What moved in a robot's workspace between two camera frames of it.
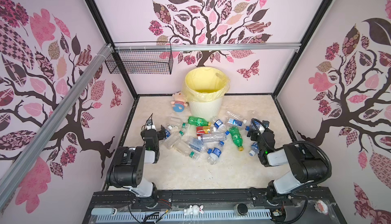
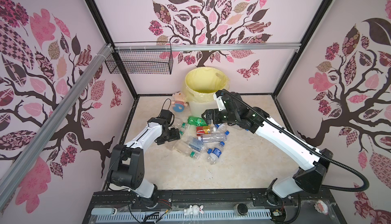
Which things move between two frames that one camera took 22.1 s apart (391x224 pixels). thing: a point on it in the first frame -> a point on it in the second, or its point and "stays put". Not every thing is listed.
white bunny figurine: (194, 210) stays put
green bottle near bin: (197, 121) stays put
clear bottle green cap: (186, 126) stays put
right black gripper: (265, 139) -> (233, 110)
